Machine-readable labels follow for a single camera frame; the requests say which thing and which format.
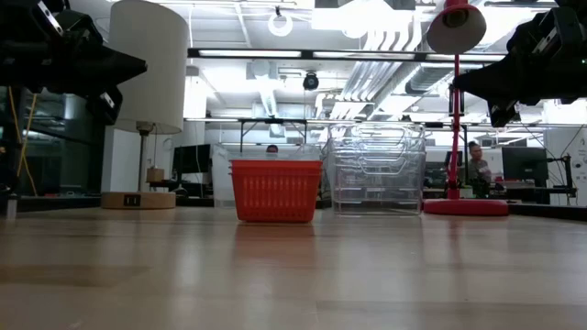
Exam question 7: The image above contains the white cylinder shade table lamp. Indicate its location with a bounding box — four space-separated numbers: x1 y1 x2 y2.
100 0 190 211

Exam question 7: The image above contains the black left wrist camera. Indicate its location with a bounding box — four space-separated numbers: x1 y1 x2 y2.
53 8 105 49

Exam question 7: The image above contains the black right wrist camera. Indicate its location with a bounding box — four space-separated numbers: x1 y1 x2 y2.
506 20 551 61

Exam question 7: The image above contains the orange plastic basket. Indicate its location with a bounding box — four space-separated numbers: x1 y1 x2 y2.
228 164 324 174
230 170 323 225

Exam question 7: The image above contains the black aluminium frame rail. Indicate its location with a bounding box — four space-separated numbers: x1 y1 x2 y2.
39 195 426 211

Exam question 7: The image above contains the red desk lamp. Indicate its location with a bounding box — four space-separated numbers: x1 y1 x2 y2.
422 0 510 217

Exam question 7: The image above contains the black metal table frame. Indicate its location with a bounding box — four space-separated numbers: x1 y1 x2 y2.
237 117 309 153

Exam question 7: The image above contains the black computer monitor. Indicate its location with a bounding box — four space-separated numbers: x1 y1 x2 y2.
172 143 213 183
501 146 549 189

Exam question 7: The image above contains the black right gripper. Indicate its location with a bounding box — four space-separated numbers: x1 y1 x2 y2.
452 53 587 128

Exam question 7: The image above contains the yellow cable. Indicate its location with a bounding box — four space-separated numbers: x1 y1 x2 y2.
7 86 39 198

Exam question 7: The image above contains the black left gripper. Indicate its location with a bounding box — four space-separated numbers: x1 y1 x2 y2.
27 43 149 126

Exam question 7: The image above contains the black desk stand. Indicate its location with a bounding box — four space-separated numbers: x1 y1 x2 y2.
548 153 577 198

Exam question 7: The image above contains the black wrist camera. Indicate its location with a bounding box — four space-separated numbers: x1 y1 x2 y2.
506 20 551 61
53 8 105 49

